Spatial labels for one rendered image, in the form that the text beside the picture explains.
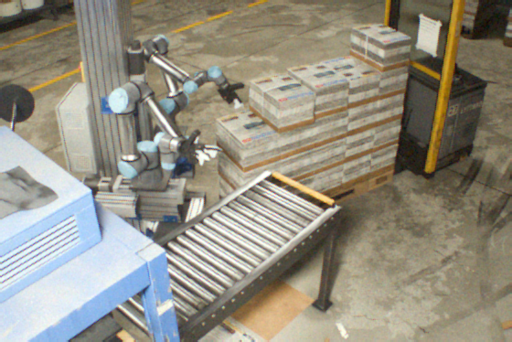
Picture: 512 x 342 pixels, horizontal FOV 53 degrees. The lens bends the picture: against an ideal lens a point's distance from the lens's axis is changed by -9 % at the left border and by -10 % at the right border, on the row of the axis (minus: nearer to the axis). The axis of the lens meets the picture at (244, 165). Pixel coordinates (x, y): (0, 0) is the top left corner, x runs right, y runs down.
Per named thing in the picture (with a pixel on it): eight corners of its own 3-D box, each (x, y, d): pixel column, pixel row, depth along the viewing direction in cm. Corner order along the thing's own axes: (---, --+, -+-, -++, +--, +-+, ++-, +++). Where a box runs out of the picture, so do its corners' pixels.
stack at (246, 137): (218, 214, 423) (214, 117, 377) (339, 168, 471) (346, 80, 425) (244, 242, 395) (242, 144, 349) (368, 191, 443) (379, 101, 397)
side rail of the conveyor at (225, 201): (264, 186, 338) (264, 169, 331) (271, 189, 335) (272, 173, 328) (86, 305, 256) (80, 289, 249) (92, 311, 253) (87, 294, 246)
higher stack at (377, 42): (338, 169, 471) (349, 26, 399) (364, 159, 483) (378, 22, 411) (367, 192, 443) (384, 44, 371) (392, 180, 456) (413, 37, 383)
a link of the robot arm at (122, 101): (150, 170, 310) (140, 83, 279) (133, 184, 299) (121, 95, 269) (134, 165, 315) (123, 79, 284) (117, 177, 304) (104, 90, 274)
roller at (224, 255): (190, 232, 291) (189, 226, 289) (258, 274, 265) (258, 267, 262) (184, 237, 288) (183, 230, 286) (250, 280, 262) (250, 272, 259)
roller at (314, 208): (262, 184, 327) (262, 176, 324) (328, 217, 301) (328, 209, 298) (257, 187, 324) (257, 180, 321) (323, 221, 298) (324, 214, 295)
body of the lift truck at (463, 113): (383, 140, 510) (392, 62, 465) (421, 125, 533) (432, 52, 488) (434, 176, 460) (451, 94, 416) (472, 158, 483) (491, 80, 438)
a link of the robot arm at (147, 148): (163, 161, 318) (161, 141, 311) (148, 172, 309) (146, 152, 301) (147, 154, 324) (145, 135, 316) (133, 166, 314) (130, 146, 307)
